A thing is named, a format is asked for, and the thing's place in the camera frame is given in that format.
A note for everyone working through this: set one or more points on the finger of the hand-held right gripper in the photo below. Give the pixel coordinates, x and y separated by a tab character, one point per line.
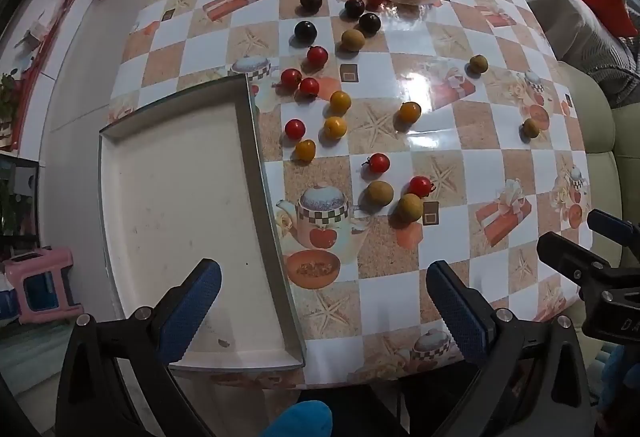
615	229
560	249

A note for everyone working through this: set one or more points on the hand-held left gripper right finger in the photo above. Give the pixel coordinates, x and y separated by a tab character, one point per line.
457	312

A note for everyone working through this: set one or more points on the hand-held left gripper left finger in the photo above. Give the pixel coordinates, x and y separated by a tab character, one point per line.
192	312

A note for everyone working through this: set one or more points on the tan longan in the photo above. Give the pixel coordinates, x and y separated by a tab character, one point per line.
478	64
378	193
409	207
531	127
352	40

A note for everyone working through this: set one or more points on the white tray with grey rim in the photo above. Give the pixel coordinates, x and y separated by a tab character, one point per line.
175	197

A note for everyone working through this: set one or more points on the yellow cherry tomato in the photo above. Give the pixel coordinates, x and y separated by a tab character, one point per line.
305	150
409	112
340	101
335	127

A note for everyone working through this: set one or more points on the person's right hand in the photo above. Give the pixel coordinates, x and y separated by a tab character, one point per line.
620	382

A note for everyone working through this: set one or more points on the cream chair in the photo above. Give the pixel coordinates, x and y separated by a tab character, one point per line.
595	117

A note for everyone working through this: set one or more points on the red cherry tomato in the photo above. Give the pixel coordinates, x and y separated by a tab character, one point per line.
295	128
317	55
291	78
421	186
309	87
378	163

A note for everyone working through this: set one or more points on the checkered printed tablecloth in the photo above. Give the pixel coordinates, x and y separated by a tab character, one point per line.
450	152

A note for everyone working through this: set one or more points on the blue cloth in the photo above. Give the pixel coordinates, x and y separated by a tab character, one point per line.
300	419

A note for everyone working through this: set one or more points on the pink stool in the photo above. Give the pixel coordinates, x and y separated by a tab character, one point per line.
40	264

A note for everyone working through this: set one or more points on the blue container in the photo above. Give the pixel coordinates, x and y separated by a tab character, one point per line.
6	307

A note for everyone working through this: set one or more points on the dark cabinet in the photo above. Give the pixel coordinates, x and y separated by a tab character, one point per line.
20	197

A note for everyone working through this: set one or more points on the red cushion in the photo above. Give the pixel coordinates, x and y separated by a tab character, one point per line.
602	4

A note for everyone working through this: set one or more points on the green potted plant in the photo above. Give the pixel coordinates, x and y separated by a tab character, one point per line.
7	92

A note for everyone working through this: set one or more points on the dark purple plum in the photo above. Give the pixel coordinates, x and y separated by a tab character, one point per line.
354	8
305	32
310	2
369	23

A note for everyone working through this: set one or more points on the white box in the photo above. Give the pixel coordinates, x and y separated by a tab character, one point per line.
32	34

